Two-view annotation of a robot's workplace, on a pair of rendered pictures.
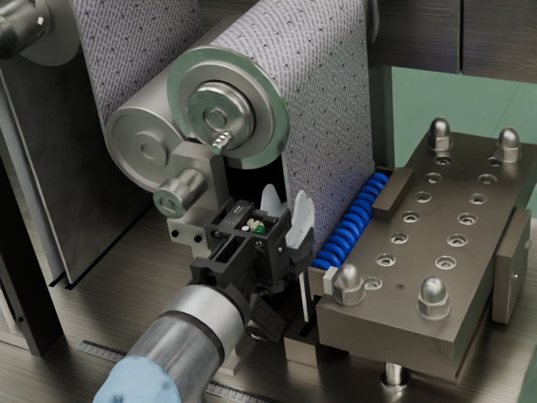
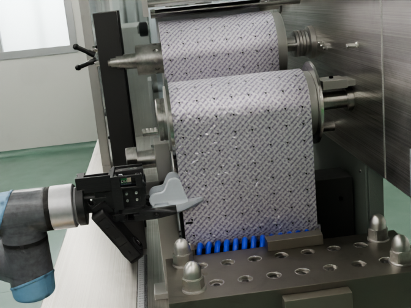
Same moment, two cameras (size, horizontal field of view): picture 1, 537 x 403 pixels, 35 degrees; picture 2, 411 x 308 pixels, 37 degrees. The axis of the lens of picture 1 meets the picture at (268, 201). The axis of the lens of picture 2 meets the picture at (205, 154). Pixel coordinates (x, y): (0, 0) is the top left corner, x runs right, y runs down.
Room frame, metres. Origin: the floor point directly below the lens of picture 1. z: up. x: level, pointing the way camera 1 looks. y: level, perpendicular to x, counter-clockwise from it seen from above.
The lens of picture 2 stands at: (0.21, -0.87, 1.45)
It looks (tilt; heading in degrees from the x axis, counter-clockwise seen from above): 14 degrees down; 54
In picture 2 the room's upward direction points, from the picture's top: 6 degrees counter-clockwise
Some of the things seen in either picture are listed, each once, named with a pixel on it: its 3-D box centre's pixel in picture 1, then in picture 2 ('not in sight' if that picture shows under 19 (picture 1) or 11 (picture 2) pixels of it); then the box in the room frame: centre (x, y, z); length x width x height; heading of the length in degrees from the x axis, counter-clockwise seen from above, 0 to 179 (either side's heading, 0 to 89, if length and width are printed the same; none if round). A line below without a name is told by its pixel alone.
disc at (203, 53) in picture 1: (226, 109); (169, 118); (0.79, 0.03, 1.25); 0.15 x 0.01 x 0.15; 58
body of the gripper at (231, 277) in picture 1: (240, 266); (113, 196); (0.67, 0.04, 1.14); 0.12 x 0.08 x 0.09; 148
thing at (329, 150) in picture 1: (332, 151); (248, 183); (0.86, -0.08, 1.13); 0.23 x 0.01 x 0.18; 148
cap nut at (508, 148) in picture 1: (508, 141); (400, 248); (0.95, -0.33, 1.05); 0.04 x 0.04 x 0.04
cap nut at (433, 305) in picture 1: (433, 294); (192, 275); (0.68, -0.16, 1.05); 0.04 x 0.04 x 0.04
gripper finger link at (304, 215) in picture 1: (300, 213); (176, 194); (0.75, -0.03, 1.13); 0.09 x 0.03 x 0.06; 147
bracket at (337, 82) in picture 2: not in sight; (334, 80); (1.05, -0.13, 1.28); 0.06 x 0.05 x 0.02; 148
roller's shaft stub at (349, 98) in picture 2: not in sight; (332, 100); (1.04, -0.12, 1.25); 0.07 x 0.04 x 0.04; 148
